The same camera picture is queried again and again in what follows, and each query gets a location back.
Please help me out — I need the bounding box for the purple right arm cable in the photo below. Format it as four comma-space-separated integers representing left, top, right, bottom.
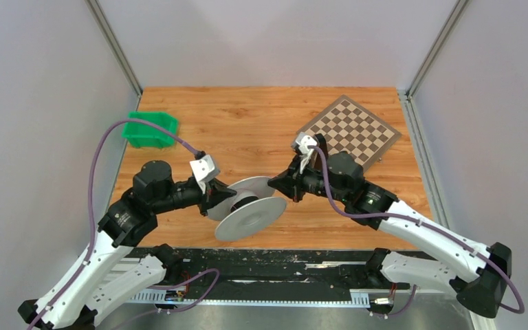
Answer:
311, 145, 525, 318

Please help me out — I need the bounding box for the black metronome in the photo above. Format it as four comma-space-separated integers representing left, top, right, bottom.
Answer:
313, 133, 328, 156

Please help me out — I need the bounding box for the wooden chessboard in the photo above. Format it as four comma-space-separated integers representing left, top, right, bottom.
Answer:
294, 93, 406, 177

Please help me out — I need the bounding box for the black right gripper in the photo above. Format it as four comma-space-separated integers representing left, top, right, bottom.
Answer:
267, 155, 348, 204

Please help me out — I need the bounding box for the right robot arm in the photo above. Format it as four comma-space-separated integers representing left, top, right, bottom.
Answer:
268, 152, 512, 318

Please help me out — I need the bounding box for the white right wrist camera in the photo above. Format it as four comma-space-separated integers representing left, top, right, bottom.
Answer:
291, 132, 318, 174

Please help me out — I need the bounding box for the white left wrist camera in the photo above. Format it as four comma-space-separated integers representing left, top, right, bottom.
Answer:
189, 154, 221, 195

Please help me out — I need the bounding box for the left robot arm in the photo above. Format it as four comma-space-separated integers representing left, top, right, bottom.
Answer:
18, 155, 237, 329

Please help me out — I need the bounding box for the green plastic bin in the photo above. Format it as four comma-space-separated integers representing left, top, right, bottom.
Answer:
122, 111, 179, 149

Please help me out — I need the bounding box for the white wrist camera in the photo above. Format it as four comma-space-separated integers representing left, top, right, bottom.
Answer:
291, 132, 318, 174
189, 154, 221, 195

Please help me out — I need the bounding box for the grey cable spool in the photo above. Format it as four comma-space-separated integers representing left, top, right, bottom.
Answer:
208, 176, 287, 241

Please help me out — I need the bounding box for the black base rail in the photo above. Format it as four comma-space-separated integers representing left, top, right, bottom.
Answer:
137, 247, 410, 302

